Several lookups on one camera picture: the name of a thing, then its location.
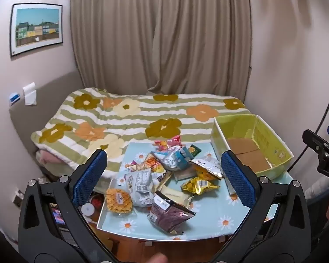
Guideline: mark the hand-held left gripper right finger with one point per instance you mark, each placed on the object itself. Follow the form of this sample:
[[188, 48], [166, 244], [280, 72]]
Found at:
[[238, 178]]

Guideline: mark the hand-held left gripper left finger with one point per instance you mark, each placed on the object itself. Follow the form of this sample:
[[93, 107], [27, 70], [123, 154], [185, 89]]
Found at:
[[89, 175]]

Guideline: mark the green cardboard box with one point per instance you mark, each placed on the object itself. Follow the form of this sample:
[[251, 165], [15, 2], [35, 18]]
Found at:
[[252, 153]]

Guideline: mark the red container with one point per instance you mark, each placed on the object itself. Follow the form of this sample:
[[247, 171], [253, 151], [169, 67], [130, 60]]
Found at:
[[97, 200]]

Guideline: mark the silver gold snack packet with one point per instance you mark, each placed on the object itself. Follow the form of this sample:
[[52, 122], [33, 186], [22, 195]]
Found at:
[[207, 169]]

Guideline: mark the orange waffle snack packet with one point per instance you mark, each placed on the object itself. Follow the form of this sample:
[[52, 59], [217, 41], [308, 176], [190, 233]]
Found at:
[[118, 200]]

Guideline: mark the pink bedding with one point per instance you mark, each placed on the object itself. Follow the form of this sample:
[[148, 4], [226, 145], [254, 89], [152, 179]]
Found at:
[[52, 160]]

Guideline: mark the gold foil snack packet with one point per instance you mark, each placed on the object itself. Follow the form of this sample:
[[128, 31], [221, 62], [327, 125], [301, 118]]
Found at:
[[198, 186]]

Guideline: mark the daisy print tablecloth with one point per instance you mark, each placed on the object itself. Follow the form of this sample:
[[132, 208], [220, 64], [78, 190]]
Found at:
[[216, 213]]

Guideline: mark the white grey snack packet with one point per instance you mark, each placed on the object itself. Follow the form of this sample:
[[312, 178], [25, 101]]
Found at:
[[138, 187]]

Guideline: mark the green snack packet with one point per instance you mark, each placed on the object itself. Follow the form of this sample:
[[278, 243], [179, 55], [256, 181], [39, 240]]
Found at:
[[194, 150]]

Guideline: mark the orange red snack packet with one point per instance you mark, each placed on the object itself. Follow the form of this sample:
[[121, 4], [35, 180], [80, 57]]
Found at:
[[149, 164]]

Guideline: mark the floral striped blanket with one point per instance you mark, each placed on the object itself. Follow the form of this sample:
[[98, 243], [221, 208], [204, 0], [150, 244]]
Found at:
[[126, 117]]

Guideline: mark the blue white snack packet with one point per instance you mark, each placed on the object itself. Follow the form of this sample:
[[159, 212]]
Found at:
[[172, 159]]

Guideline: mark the dark purple snack packet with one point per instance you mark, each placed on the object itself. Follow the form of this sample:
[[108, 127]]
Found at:
[[167, 215]]

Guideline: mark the white toilet paper roll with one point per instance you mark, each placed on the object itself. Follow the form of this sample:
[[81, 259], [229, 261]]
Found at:
[[30, 93]]

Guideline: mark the beige curtain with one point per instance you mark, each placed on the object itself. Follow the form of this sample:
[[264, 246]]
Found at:
[[159, 33]]

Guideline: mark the wall socket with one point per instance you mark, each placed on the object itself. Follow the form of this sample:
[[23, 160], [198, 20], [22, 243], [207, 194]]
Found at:
[[17, 197]]

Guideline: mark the blue white wall box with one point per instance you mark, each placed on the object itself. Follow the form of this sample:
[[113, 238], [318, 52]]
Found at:
[[15, 97]]

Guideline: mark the framed wall picture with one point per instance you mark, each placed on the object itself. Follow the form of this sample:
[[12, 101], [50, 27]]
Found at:
[[37, 28]]

